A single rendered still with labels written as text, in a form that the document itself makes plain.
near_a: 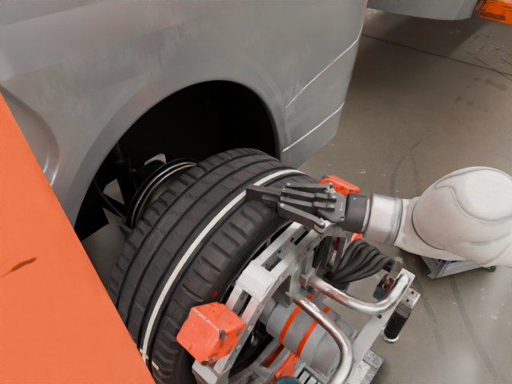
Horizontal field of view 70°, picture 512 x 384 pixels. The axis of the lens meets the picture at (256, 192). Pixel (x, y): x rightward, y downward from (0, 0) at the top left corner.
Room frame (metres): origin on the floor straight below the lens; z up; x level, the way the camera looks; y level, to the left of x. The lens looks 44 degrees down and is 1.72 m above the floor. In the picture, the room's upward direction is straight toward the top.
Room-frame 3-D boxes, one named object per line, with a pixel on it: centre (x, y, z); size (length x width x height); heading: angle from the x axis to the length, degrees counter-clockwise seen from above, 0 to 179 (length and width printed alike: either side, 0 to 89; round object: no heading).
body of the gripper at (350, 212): (0.49, -0.17, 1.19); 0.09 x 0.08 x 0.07; 74
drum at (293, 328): (0.42, -0.13, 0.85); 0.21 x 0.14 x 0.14; 49
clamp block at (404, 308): (0.46, -0.34, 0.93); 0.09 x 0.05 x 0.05; 49
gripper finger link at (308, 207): (0.50, -0.10, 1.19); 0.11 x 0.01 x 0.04; 76
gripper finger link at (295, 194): (0.52, -0.10, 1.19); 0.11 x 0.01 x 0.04; 73
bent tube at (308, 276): (0.46, -0.23, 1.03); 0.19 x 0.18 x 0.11; 49
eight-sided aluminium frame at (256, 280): (0.47, -0.07, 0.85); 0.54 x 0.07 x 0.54; 139
